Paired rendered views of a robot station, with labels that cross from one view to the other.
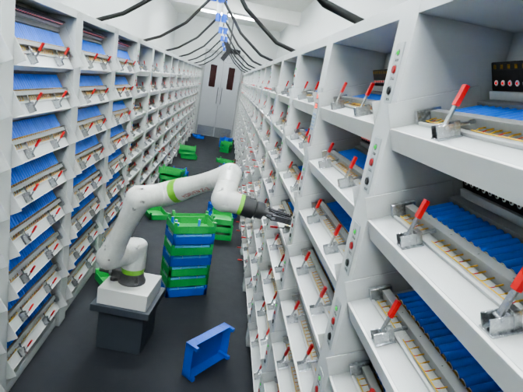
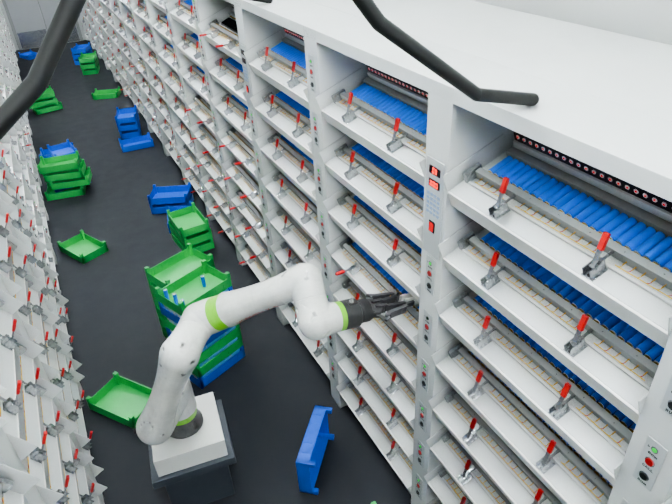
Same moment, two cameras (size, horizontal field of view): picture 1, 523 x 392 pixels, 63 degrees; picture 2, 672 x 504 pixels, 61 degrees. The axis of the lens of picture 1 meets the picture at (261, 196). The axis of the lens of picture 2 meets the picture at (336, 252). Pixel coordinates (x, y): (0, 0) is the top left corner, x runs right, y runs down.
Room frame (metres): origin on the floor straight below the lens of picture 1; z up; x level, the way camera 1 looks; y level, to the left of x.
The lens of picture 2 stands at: (0.50, 0.52, 2.16)
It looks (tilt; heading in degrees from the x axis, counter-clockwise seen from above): 34 degrees down; 341
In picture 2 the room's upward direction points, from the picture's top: 3 degrees counter-clockwise
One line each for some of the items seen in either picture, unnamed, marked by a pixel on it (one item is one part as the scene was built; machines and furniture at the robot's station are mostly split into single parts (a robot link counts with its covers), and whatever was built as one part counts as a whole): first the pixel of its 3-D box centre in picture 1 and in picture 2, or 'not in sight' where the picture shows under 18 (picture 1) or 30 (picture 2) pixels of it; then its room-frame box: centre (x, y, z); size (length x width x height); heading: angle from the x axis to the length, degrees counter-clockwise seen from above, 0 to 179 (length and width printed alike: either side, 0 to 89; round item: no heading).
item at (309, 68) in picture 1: (287, 210); (346, 247); (2.33, -0.16, 0.87); 0.20 x 0.09 x 1.75; 97
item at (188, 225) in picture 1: (191, 223); (194, 286); (2.83, 0.45, 0.52); 0.30 x 0.20 x 0.08; 119
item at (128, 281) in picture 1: (123, 273); (168, 421); (2.15, 0.68, 0.40); 0.26 x 0.15 x 0.06; 82
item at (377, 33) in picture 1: (334, 50); (394, 51); (1.98, -0.20, 1.73); 2.19 x 0.20 x 0.04; 7
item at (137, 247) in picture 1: (132, 255); (174, 399); (2.13, 0.64, 0.52); 0.16 x 0.13 x 0.19; 148
